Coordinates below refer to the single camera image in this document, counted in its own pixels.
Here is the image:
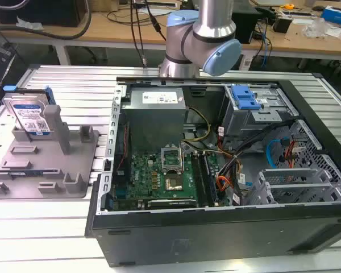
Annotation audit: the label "black open PC case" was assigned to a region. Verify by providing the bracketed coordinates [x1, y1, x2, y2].
[84, 76, 341, 268]

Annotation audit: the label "metal socket cover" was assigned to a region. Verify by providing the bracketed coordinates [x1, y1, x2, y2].
[161, 147, 184, 174]

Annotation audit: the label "black hanging cable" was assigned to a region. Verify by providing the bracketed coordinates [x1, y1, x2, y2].
[130, 0, 148, 68]

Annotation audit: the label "grey parts rack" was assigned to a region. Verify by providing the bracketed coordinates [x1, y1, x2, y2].
[0, 104, 99, 200]

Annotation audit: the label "blue hanging cable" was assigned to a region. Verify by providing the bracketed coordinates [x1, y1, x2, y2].
[257, 22, 273, 68]

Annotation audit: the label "black expansion slot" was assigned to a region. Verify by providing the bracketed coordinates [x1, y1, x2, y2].
[146, 198, 197, 208]

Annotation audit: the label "silver expansion bracket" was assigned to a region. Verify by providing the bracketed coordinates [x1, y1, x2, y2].
[258, 168, 319, 197]

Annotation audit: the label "blue disk bay latch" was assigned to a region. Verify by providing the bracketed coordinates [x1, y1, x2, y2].
[230, 84, 261, 111]

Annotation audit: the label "CPU socket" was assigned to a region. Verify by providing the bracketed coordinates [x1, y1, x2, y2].
[164, 173, 185, 193]

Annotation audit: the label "black desktop tower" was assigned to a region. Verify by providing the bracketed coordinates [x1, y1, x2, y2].
[232, 3, 259, 44]

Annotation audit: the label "wooden desk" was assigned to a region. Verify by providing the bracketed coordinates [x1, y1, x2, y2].
[0, 5, 341, 67]

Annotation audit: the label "grey metal disk bay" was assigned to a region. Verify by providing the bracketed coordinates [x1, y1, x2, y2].
[220, 84, 299, 144]

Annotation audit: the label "blue cardboard box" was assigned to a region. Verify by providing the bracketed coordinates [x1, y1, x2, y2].
[320, 5, 341, 28]

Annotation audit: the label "green Dell motherboard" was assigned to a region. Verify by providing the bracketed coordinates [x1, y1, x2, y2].
[111, 149, 231, 211]

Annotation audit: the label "black box on desk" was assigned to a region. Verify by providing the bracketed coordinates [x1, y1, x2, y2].
[272, 16, 292, 33]

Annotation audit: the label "black RAM slot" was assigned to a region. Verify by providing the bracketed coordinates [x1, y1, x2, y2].
[191, 152, 210, 208]
[201, 152, 220, 207]

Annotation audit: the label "hard disk in blue carrier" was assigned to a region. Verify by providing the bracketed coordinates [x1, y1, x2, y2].
[2, 85, 56, 136]

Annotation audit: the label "orange data wire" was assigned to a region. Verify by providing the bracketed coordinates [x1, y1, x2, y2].
[284, 139, 299, 169]

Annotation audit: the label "light blue data wire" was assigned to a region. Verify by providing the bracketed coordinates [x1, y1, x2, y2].
[265, 136, 290, 173]

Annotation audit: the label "black wire bundle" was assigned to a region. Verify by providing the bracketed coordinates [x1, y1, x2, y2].
[215, 119, 296, 200]

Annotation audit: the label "yellow and black power wires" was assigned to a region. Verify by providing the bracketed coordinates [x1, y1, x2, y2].
[181, 106, 212, 143]

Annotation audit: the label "grey power supply unit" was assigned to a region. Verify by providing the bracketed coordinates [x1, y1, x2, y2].
[120, 87, 188, 155]

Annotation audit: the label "RAM stick with blue label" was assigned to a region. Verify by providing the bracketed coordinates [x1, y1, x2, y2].
[7, 169, 43, 177]

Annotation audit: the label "thick grey cable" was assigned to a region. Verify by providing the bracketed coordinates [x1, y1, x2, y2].
[0, 0, 92, 40]

